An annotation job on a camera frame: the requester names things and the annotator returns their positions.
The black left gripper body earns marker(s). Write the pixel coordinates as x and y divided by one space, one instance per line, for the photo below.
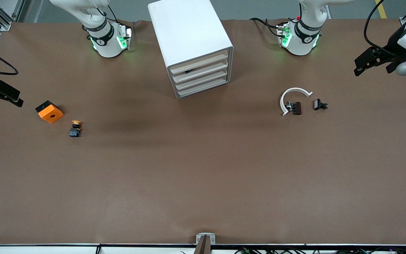
395 43

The yellow push button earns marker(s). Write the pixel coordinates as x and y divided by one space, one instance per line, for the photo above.
76 128

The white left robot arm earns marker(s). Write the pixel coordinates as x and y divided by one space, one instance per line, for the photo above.
303 38

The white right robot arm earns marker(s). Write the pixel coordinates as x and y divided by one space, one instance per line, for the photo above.
106 42

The orange and black box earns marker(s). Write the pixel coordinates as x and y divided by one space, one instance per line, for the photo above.
50 113

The small black clip part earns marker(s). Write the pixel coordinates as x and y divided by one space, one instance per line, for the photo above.
318 104

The white curved plastic clip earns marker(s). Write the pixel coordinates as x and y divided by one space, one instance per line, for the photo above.
294 90

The brown block with metal fitting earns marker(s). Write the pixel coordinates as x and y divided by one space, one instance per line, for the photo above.
296 108

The grey bracket with brown post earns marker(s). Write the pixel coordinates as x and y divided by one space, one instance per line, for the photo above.
205 243

